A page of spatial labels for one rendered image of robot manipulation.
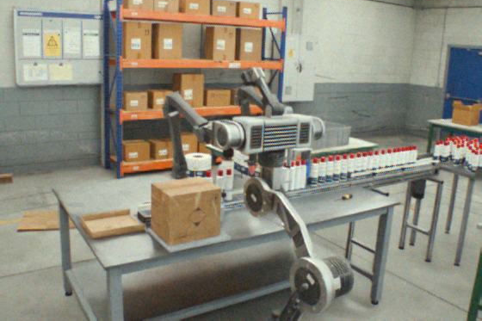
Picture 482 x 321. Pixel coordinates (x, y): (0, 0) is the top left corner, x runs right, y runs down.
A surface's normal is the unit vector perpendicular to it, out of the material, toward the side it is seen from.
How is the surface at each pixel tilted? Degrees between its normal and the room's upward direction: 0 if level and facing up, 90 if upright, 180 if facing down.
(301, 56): 90
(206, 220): 90
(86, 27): 90
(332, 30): 90
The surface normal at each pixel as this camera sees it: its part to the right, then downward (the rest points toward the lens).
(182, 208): 0.57, 0.21
